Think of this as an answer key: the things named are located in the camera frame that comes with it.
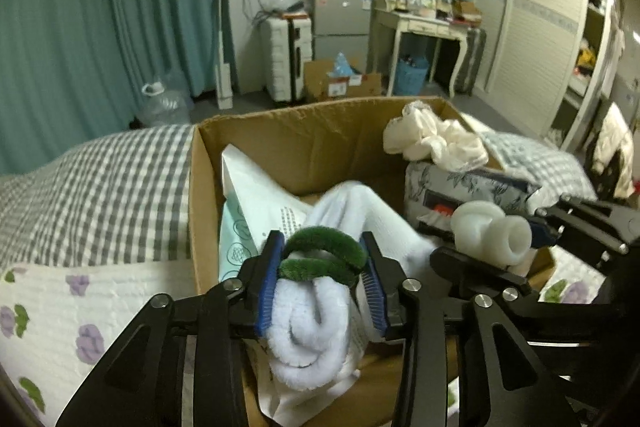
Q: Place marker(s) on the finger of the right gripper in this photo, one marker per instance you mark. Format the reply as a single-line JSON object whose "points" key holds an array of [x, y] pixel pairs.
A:
{"points": [[465, 277], [585, 228]]}

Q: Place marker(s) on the floral tissue pack in box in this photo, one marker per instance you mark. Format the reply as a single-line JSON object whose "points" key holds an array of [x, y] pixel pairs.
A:
{"points": [[432, 195]]}

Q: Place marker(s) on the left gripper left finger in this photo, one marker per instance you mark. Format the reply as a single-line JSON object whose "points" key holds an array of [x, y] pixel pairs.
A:
{"points": [[138, 381]]}

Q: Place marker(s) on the clear water jug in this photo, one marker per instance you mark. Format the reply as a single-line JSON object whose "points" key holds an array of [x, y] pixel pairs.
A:
{"points": [[166, 100]]}

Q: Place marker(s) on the dark striped suitcase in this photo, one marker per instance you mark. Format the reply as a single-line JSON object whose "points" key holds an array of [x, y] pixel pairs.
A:
{"points": [[476, 40]]}

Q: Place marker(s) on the white dressing table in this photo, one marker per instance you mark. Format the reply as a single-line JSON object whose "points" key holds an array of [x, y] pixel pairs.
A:
{"points": [[430, 31]]}

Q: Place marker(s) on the cream lace scrunchie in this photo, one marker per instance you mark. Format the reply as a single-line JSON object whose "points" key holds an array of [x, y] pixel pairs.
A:
{"points": [[419, 134]]}

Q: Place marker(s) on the cardboard box on floor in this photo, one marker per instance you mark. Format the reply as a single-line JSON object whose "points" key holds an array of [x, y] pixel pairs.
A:
{"points": [[341, 77]]}

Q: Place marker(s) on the white green fuzzy sock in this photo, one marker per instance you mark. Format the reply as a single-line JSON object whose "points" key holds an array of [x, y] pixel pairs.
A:
{"points": [[317, 334]]}

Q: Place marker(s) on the blue laundry basket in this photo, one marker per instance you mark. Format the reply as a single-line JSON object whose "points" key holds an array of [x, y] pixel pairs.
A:
{"points": [[410, 75]]}

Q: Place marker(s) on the white louvred wardrobe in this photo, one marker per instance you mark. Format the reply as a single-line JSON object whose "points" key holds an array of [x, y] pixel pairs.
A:
{"points": [[544, 64]]}

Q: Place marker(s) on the white floral quilt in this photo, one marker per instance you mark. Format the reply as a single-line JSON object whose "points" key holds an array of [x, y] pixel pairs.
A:
{"points": [[56, 323]]}

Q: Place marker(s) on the large teal curtain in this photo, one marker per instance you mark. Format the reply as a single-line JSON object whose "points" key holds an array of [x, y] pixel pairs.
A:
{"points": [[72, 70]]}

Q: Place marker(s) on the silver mini fridge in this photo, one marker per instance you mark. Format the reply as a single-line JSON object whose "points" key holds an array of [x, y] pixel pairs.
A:
{"points": [[341, 26]]}

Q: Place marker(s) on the brown cardboard box on bed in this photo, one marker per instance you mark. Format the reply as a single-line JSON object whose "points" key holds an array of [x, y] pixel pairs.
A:
{"points": [[317, 164]]}

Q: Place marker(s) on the grey checked bed sheet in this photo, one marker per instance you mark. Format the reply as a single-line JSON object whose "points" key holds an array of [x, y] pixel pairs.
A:
{"points": [[155, 195]]}

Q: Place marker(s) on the white flat mop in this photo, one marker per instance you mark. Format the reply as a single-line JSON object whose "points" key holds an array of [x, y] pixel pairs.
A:
{"points": [[224, 94]]}

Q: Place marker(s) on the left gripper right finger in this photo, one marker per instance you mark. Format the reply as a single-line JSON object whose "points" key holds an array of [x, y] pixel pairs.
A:
{"points": [[502, 381]]}

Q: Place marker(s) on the white plastic package in box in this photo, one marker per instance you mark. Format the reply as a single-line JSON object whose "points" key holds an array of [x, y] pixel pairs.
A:
{"points": [[318, 251]]}

